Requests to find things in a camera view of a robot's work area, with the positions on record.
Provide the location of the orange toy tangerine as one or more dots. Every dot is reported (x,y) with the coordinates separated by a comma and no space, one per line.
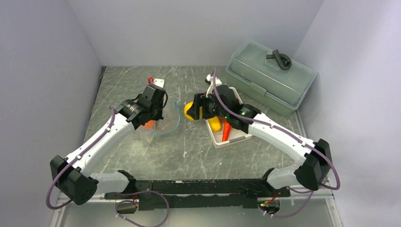
(150,124)

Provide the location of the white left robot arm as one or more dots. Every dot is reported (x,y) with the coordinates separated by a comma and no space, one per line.
(74,174)

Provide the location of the orange toy carrot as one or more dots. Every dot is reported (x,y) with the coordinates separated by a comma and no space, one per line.
(226,131)

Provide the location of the green storage box clear lid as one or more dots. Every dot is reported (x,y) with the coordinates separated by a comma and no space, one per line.
(270,77)

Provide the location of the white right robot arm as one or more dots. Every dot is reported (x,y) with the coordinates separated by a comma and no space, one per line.
(312,159)

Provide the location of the yellow toy mango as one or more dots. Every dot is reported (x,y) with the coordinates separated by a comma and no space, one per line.
(215,124)

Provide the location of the clear zip top bag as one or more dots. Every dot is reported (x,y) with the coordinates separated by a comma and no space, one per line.
(163,127)

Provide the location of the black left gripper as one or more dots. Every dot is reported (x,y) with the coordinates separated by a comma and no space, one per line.
(159,115)

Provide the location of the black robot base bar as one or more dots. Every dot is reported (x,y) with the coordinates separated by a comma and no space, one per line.
(156,194)

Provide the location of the white perforated plastic basket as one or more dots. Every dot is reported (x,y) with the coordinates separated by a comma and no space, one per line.
(235,135)

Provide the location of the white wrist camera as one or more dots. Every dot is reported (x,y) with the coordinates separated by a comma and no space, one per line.
(156,81)
(213,82)

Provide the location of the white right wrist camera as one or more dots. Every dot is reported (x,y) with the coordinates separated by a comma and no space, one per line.
(213,82)

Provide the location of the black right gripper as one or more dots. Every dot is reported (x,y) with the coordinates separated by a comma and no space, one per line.
(200,100)

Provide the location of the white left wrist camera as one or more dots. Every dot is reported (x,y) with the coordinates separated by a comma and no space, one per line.
(156,81)

